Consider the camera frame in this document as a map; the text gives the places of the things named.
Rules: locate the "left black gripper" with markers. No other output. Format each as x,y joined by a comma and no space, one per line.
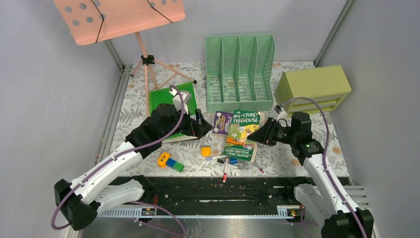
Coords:
198,130

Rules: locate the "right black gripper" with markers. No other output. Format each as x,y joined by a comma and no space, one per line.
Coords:
265,134

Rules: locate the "purple paperback book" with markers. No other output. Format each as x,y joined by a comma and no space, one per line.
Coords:
221,124

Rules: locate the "treehouse paperback book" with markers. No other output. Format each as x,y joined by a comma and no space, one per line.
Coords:
243,124

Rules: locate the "yellow blue green toy block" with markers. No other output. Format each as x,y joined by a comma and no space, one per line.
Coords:
165,160

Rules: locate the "green plastic folder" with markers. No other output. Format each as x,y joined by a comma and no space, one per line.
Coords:
163,96

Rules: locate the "green file organizer rack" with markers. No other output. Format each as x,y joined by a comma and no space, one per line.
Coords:
238,71

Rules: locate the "beige notebook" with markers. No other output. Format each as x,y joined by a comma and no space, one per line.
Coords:
179,137

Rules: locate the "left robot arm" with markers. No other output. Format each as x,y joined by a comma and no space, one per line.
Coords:
78,202

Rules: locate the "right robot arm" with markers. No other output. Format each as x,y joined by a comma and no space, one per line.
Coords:
336,213

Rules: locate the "yellow grey eraser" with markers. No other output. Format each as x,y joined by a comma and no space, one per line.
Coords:
206,151

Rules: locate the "black white marker pen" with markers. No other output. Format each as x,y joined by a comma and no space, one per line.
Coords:
229,164

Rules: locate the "blue grey glue stick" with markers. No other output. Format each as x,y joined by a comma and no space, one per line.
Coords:
233,161

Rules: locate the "red white marker pen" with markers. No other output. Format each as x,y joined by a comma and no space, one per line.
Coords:
225,170

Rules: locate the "olive green drawer box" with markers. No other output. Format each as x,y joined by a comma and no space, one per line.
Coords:
327,85

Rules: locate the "pink music stand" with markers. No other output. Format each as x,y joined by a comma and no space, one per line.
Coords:
92,21

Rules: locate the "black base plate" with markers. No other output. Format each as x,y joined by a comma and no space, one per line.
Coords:
208,196

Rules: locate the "aluminium frame rail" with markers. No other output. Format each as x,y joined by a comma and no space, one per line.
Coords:
107,135

